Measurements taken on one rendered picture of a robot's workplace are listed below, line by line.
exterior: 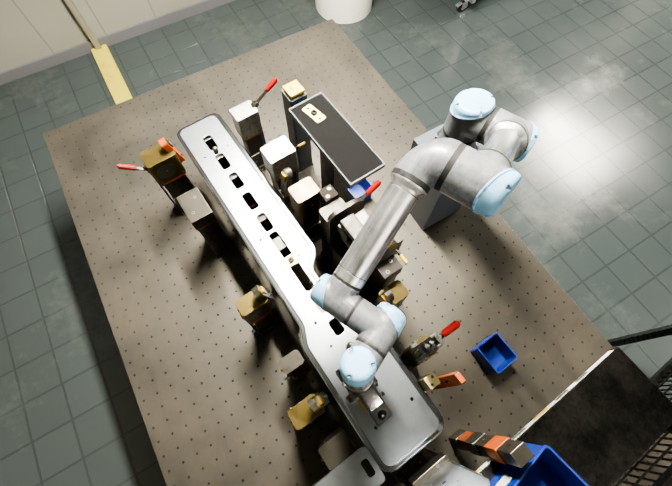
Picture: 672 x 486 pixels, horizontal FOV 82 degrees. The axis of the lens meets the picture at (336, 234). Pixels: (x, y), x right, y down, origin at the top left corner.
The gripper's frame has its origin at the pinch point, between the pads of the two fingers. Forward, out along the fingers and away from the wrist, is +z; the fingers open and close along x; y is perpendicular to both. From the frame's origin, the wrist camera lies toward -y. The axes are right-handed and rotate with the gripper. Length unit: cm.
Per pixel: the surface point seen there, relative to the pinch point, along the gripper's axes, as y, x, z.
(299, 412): 5.8, 16.9, -2.5
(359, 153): 58, -41, -20
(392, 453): -16.4, 1.9, 4.3
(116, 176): 139, 36, 18
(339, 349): 14.1, -1.9, 1.1
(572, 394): -34, -49, 3
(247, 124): 101, -20, -10
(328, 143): 67, -35, -21
